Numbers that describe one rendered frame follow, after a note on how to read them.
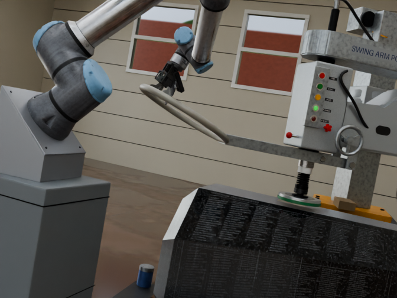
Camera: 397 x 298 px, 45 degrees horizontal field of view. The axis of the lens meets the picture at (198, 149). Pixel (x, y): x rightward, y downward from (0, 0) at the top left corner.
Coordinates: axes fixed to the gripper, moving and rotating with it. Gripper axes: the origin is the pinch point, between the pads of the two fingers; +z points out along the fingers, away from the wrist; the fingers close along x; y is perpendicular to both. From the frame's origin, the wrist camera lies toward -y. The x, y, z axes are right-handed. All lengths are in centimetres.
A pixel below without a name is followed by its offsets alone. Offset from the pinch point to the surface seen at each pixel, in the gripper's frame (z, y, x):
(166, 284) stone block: 73, -31, 42
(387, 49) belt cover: -80, -51, 65
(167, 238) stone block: 55, -26, 31
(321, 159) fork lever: -18, -55, 63
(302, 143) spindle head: -19, -41, 59
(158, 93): -0.1, 24.2, 29.0
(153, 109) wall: -37, -422, -564
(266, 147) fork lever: -8, -32, 49
